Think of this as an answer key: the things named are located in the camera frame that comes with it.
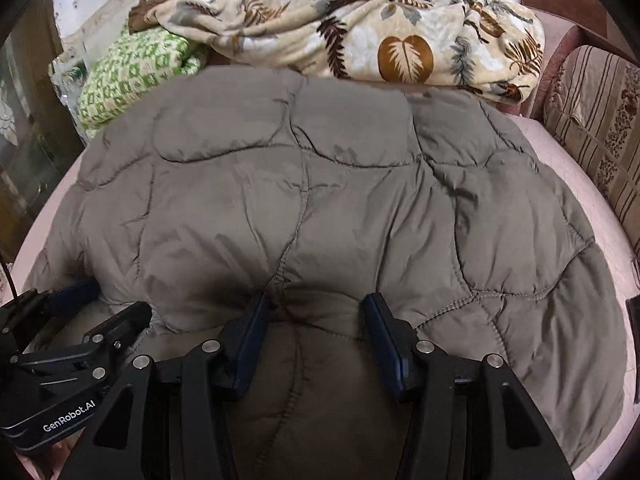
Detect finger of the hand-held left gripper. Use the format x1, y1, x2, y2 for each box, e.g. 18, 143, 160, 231
82, 301, 153, 351
50, 279, 101, 311

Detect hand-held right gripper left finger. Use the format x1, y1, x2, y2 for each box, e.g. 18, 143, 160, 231
57, 292, 273, 480

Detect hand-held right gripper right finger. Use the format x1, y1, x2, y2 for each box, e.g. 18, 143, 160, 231
362, 292, 576, 480

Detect grey-brown quilted hooded jacket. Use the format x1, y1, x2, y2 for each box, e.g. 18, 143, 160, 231
22, 67, 628, 480

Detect wooden door with glass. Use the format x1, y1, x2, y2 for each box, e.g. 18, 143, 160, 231
0, 0, 81, 261

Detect green checked pillow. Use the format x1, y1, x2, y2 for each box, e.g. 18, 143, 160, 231
77, 27, 208, 138

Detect pink quilted mattress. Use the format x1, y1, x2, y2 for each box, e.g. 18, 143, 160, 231
10, 115, 640, 480

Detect striped brown cushion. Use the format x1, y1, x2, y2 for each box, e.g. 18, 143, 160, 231
542, 45, 640, 256

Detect leaf print blanket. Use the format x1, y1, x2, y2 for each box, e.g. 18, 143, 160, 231
127, 0, 546, 106

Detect black cable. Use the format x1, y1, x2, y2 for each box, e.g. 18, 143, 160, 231
0, 255, 21, 301

